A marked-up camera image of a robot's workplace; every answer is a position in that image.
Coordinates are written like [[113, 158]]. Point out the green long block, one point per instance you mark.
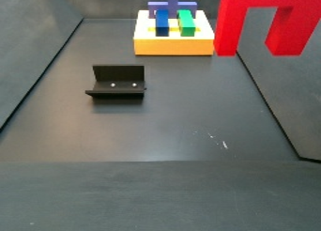
[[187, 23]]

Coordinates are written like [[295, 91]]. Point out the purple cross-shaped block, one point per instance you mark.
[[172, 6]]

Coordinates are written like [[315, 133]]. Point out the yellow base board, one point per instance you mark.
[[148, 44]]

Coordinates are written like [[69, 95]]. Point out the blue long block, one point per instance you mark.
[[163, 25]]

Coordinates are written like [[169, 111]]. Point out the black angled bracket stand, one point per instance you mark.
[[118, 81]]

